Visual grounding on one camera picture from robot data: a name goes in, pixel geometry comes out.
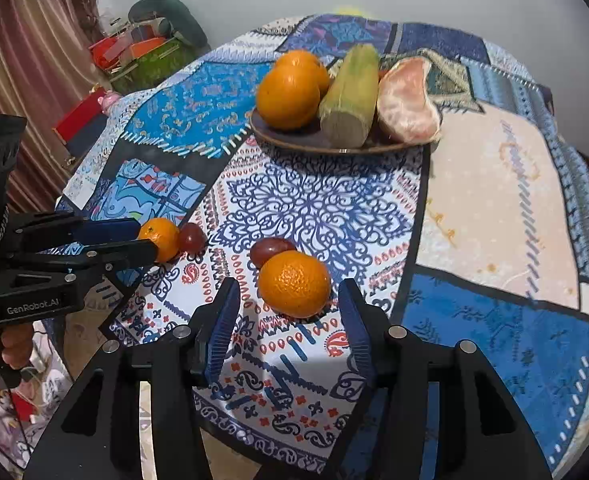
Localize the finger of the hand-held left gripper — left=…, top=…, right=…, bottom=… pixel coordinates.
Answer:
left=12, top=211, right=142, bottom=253
left=4, top=239, right=158, bottom=301

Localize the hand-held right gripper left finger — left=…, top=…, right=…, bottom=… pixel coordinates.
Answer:
left=22, top=276, right=242, bottom=480

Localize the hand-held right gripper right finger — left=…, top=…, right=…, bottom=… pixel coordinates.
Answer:
left=322, top=277, right=555, bottom=480

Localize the small tangerine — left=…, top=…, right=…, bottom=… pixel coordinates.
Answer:
left=258, top=250, right=333, bottom=319
left=138, top=217, right=181, bottom=263

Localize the grey round plate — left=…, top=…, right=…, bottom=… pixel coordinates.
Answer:
left=248, top=107, right=443, bottom=156

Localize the large orange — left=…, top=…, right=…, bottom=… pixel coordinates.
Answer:
left=256, top=66, right=322, bottom=132
left=273, top=49, right=331, bottom=96

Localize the peeled pomelo piece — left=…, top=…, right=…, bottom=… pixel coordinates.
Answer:
left=377, top=57, right=444, bottom=145

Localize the person's left hand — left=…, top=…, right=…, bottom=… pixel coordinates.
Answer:
left=2, top=321, right=35, bottom=370

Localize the dark red plum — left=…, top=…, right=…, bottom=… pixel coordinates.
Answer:
left=177, top=222, right=208, bottom=254
left=249, top=237, right=298, bottom=270

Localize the floral bed sheet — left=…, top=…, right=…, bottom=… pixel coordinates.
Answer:
left=0, top=322, right=75, bottom=471

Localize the red gift box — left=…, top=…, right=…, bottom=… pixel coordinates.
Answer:
left=53, top=94, right=110, bottom=143

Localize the blue patchwork tablecloth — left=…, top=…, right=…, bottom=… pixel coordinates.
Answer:
left=54, top=12, right=589, bottom=480

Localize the green storage box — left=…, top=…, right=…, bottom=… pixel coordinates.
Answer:
left=109, top=42, right=198, bottom=95

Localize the red bag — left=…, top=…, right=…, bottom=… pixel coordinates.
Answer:
left=88, top=35, right=135, bottom=68

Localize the orange flat box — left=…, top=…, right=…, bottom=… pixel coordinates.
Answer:
left=129, top=37, right=168, bottom=58

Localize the striped brown curtain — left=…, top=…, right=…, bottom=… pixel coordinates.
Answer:
left=0, top=0, right=105, bottom=216

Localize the grey plush pillow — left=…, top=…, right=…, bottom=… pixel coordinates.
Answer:
left=127, top=0, right=210, bottom=51

